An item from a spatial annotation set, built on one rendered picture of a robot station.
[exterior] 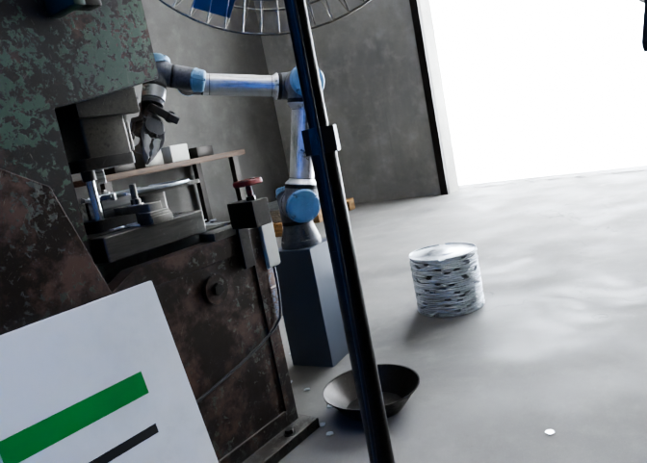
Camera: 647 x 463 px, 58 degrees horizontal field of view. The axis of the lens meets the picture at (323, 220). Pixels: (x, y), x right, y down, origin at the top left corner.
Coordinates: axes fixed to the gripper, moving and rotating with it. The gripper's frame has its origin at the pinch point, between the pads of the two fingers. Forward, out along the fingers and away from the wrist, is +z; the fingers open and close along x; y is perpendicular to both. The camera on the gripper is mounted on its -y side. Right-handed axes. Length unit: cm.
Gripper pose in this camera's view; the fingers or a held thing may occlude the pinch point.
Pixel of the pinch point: (148, 159)
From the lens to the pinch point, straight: 189.0
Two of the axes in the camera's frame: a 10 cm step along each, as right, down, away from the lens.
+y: -8.1, 0.7, 5.8
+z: -0.7, 9.8, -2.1
